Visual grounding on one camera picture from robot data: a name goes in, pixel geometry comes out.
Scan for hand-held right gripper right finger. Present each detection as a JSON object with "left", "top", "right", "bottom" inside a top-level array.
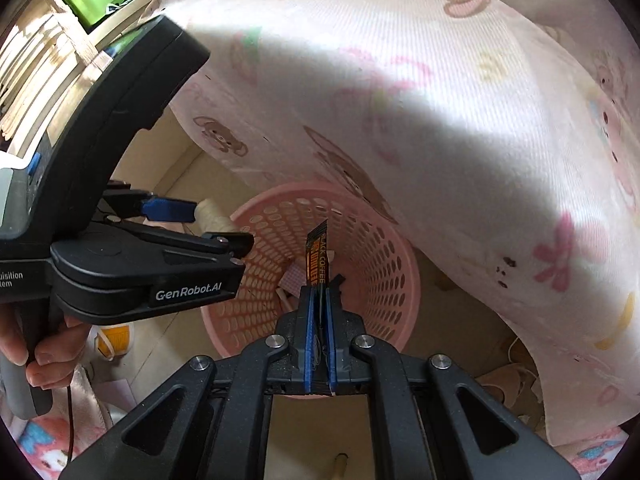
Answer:
[{"left": 322, "top": 275, "right": 581, "bottom": 480}]

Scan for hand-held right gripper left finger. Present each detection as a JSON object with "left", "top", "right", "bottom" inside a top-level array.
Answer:
[{"left": 60, "top": 285, "right": 321, "bottom": 480}]

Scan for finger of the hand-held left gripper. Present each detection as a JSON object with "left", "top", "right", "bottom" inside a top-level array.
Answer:
[
  {"left": 125, "top": 222, "right": 255, "bottom": 267},
  {"left": 105, "top": 180, "right": 201, "bottom": 223}
]

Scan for cream thread spool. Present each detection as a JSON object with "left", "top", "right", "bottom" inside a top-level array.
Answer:
[{"left": 195, "top": 199, "right": 237, "bottom": 235}]

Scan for pink plastic basket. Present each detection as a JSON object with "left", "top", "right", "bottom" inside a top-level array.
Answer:
[{"left": 200, "top": 181, "right": 422, "bottom": 401}]

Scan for black coffee sachet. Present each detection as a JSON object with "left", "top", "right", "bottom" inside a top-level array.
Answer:
[{"left": 305, "top": 219, "right": 335, "bottom": 291}]

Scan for person's left hand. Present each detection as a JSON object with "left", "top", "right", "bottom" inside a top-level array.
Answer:
[{"left": 0, "top": 302, "right": 97, "bottom": 392}]

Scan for white shelf unit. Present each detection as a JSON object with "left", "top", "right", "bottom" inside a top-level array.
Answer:
[{"left": 82, "top": 0, "right": 173, "bottom": 78}]

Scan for white yellow wrapper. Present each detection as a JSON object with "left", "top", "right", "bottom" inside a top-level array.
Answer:
[{"left": 90, "top": 322, "right": 138, "bottom": 366}]

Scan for pink bear print cloth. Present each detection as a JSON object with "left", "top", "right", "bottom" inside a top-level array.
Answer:
[{"left": 127, "top": 0, "right": 640, "bottom": 448}]

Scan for person's left leg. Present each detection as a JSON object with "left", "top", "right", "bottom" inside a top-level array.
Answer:
[{"left": 10, "top": 360, "right": 131, "bottom": 480}]

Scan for person's leg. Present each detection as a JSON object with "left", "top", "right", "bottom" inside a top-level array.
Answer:
[
  {"left": 550, "top": 427, "right": 631, "bottom": 476},
  {"left": 10, "top": 360, "right": 131, "bottom": 480}
]

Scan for person's right leg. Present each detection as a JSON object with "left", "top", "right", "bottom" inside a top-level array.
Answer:
[{"left": 550, "top": 427, "right": 631, "bottom": 476}]

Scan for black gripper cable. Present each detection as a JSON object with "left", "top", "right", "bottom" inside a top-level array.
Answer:
[{"left": 62, "top": 384, "right": 76, "bottom": 463}]

